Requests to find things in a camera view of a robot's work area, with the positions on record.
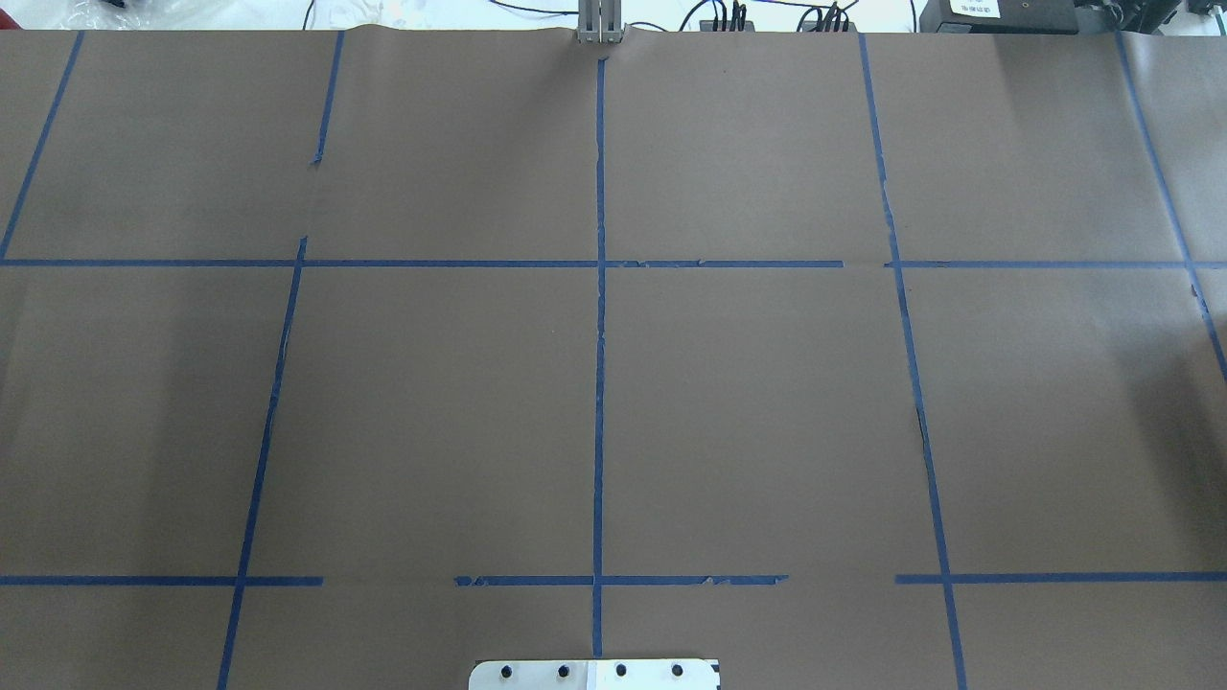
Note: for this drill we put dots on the black equipment box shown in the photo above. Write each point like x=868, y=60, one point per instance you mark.
x=1044, y=17

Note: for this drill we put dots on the aluminium frame post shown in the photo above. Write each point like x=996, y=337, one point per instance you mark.
x=600, y=22

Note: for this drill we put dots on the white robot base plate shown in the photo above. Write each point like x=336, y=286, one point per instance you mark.
x=629, y=673

